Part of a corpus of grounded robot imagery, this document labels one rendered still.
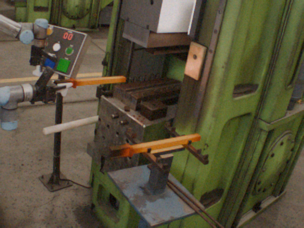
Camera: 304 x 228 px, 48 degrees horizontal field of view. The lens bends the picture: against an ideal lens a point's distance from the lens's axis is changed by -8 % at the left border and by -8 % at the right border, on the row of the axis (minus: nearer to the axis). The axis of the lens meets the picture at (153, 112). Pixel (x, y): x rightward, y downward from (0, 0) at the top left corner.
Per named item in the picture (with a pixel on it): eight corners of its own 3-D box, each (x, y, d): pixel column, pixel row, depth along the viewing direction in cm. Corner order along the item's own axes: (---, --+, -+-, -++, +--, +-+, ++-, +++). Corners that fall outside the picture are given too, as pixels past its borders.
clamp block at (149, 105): (150, 121, 191) (152, 110, 188) (139, 114, 196) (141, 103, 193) (166, 116, 199) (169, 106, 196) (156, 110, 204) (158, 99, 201)
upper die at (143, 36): (146, 48, 183) (150, 30, 179) (122, 36, 195) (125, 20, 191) (200, 44, 211) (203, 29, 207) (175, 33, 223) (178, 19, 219)
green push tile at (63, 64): (65, 72, 214) (70, 61, 214) (55, 69, 215) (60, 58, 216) (66, 73, 215) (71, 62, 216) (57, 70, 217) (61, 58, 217)
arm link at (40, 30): (33, 18, 197) (47, 18, 200) (31, 36, 201) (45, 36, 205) (35, 21, 191) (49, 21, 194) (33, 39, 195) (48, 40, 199)
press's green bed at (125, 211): (121, 247, 226) (131, 194, 205) (88, 214, 248) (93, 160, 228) (179, 217, 262) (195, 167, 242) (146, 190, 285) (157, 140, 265)
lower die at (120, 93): (134, 111, 198) (137, 96, 195) (112, 96, 210) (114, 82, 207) (187, 99, 226) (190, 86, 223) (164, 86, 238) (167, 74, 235)
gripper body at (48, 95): (49, 95, 163) (26, 99, 155) (50, 78, 159) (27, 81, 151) (56, 102, 158) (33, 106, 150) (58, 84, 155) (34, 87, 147)
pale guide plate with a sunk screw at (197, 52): (197, 80, 179) (204, 48, 171) (183, 73, 184) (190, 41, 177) (200, 80, 180) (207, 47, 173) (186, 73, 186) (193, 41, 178)
